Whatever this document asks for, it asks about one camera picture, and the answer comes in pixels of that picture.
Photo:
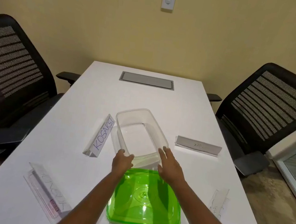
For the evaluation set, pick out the green plastic lid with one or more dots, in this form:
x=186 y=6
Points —
x=137 y=209

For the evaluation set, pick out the person's right forearm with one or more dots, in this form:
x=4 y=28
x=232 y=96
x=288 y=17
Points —
x=204 y=221

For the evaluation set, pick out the person's right hand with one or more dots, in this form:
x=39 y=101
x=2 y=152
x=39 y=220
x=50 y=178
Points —
x=171 y=170

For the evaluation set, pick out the person's left forearm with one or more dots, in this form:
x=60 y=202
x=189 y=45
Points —
x=89 y=206

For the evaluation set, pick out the black mesh office chair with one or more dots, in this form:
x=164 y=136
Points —
x=257 y=130
x=5 y=83

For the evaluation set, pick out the person's left hand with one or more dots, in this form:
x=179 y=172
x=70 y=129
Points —
x=122 y=164

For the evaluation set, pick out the clear plastic container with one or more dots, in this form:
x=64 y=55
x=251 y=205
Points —
x=139 y=139

